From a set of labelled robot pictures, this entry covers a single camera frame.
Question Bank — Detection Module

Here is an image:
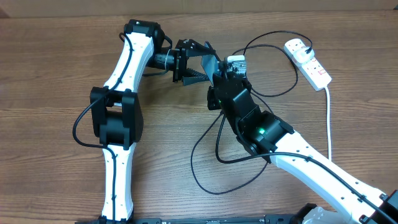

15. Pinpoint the black charger cable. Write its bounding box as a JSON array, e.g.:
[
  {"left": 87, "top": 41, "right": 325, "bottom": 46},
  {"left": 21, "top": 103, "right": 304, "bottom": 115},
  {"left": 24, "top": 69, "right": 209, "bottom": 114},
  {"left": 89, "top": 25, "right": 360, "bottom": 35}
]
[{"left": 190, "top": 30, "right": 313, "bottom": 196}]

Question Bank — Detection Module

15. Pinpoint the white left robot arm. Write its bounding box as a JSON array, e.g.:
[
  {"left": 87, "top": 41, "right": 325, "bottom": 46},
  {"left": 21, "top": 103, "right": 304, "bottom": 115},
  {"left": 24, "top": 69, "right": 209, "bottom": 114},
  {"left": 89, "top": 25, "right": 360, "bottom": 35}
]
[{"left": 90, "top": 19, "right": 215, "bottom": 223}]

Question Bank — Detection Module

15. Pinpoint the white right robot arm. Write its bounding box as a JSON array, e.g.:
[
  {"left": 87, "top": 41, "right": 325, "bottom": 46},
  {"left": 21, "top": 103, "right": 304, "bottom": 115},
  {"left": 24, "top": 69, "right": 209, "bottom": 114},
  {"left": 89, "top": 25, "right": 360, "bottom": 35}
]
[{"left": 210, "top": 60, "right": 397, "bottom": 223}]

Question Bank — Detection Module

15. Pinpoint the blue Galaxy smartphone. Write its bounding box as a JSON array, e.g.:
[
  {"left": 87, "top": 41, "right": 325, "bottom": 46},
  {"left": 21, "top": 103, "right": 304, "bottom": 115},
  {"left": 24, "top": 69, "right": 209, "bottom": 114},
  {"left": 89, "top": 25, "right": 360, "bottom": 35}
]
[{"left": 201, "top": 55, "right": 218, "bottom": 84}]

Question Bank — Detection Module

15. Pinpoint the white power strip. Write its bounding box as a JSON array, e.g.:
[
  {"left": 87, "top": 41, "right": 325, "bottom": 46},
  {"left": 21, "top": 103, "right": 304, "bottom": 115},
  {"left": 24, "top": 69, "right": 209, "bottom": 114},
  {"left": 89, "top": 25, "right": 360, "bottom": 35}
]
[{"left": 284, "top": 39, "right": 332, "bottom": 91}]

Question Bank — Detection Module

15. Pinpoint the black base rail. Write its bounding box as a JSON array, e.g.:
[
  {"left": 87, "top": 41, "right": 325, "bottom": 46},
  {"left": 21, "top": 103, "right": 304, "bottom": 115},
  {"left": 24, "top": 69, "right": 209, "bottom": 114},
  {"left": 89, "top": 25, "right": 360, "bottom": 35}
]
[{"left": 76, "top": 214, "right": 304, "bottom": 224}]

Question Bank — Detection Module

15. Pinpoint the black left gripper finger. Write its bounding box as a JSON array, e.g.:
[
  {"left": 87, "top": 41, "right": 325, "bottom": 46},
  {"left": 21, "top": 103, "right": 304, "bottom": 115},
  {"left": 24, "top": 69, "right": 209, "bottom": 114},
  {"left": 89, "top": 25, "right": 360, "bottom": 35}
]
[
  {"left": 182, "top": 68, "right": 209, "bottom": 86},
  {"left": 187, "top": 40, "right": 215, "bottom": 57}
]

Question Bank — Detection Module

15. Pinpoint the white charger plug adapter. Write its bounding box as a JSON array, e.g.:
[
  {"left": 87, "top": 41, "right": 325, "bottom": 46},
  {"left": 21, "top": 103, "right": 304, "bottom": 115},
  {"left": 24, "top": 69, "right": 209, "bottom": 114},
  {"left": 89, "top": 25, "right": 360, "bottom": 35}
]
[{"left": 293, "top": 47, "right": 315, "bottom": 64}]

